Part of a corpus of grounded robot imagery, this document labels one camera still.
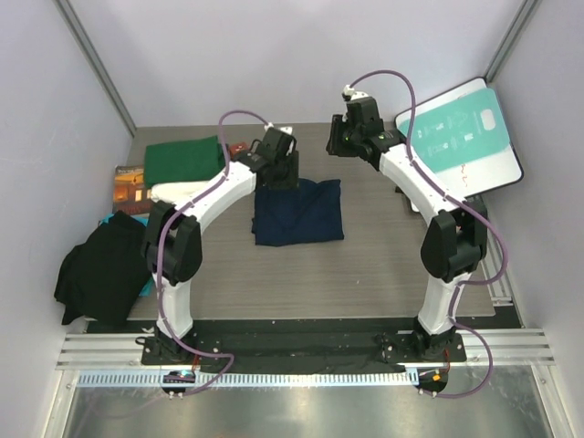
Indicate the green folded t-shirt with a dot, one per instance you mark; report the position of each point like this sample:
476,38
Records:
183,161

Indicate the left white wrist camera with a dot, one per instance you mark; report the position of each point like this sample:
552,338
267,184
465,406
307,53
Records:
286,129

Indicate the aluminium frame post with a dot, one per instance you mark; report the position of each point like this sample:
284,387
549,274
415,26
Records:
81,36
515,30

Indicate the white slotted cable duct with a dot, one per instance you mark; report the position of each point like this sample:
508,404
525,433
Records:
176,379

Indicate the teal folding board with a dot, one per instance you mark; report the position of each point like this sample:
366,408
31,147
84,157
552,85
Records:
461,131

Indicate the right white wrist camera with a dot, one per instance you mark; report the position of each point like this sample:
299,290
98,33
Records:
349,94

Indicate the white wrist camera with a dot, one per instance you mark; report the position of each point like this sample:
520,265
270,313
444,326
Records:
349,94
286,129

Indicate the navy blue t-shirt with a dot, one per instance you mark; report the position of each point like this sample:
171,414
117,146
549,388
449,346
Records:
308,214

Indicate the left aluminium frame post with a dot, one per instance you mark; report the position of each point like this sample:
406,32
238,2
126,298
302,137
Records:
81,36

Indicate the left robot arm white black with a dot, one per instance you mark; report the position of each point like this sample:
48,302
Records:
173,248

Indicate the white whiteboard black frame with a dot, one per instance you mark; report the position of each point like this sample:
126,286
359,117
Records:
483,175

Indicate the red cube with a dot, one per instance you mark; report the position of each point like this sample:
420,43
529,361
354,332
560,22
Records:
236,148

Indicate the white folded t-shirt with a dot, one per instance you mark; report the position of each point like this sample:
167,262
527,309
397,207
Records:
180,192

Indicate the right aluminium frame post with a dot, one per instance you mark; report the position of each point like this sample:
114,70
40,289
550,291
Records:
515,30

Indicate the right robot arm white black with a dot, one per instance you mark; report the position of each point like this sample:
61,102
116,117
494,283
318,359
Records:
454,243

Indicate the teal t-shirt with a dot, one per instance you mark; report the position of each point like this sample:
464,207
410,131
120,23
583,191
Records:
146,290

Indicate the black crumpled t-shirt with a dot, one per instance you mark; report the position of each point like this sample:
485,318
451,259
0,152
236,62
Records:
103,277

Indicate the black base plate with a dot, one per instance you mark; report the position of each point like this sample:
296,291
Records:
302,346

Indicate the brown cover book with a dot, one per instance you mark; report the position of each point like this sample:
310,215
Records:
130,194

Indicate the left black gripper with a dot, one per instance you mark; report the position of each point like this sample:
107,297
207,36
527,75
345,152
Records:
292,181

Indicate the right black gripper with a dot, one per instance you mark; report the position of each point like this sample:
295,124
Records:
334,147

